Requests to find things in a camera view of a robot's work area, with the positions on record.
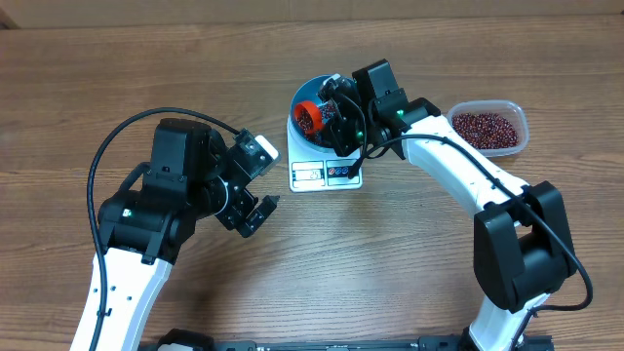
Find red measuring scoop blue handle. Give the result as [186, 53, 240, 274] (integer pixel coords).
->
[293, 100, 324, 135]

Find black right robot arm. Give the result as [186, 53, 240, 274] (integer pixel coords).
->
[313, 59, 584, 350]

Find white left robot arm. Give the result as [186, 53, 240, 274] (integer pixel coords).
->
[71, 118, 280, 350]

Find red beans in bowl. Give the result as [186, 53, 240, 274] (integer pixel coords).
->
[305, 102, 337, 145]

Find blue metal bowl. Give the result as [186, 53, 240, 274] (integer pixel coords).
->
[290, 75, 355, 150]

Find white digital kitchen scale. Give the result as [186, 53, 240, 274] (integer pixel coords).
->
[287, 120, 363, 193]

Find clear plastic container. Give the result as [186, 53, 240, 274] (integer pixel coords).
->
[447, 99, 529, 158]

